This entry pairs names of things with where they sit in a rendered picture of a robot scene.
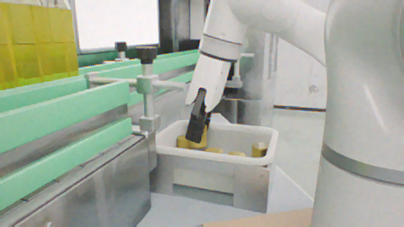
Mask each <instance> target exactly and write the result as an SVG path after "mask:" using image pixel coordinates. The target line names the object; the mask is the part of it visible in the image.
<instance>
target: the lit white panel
mask: <svg viewBox="0 0 404 227"><path fill-rule="evenodd" d="M75 3H76V13H77V18H78V33H79V43H80V48H90V47H109V46H114V45H115V41H126V42H127V45H128V44H147V43H156V42H158V27H157V0H75Z"/></svg>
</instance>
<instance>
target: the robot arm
mask: <svg viewBox="0 0 404 227"><path fill-rule="evenodd" d="M248 25H251V26H252V27H255V28H256V29H260V30H261V31H264V32H267V33H272V34H274V35H276V36H278V37H280V38H281V39H283V40H284V41H287V42H288V43H290V44H291V45H294V46H295V47H297V48H299V49H301V50H303V51H305V52H306V53H307V54H308V55H310V56H311V57H313V58H314V59H316V60H317V61H318V62H320V64H322V66H323V67H325V68H326V82H327V90H326V118H325V129H324V133H323V138H322V147H321V151H320V160H319V165H318V174H317V187H316V192H315V196H314V204H313V210H312V218H311V224H310V227H404V0H330V4H329V5H328V8H327V10H326V14H323V13H322V12H319V11H318V10H317V9H316V8H314V7H311V6H310V5H308V4H305V3H304V2H302V1H300V0H211V1H210V6H209V8H208V11H207V18H206V23H205V26H204V31H203V34H202V38H201V41H200V46H199V48H198V53H201V54H200V58H199V59H198V62H197V65H196V68H195V70H194V75H193V77H192V81H191V83H190V87H189V89H188V94H187V97H186V106H190V105H191V104H193V103H194V106H193V108H192V112H191V114H190V120H189V123H188V129H187V132H186V136H185V138H186V140H189V141H194V142H195V143H197V144H199V143H200V142H201V140H202V135H203V132H204V128H205V126H207V132H208V127H209V124H210V120H211V119H210V118H211V116H212V112H213V110H214V107H215V106H216V105H217V104H218V103H219V102H220V98H221V97H222V94H223V92H224V87H225V81H226V80H227V75H228V73H229V70H230V65H231V63H237V60H238V59H239V54H240V52H241V48H242V46H243V40H244V38H245V34H246V32H247V27H248ZM203 106H204V107H203ZM204 124H205V125H204Z"/></svg>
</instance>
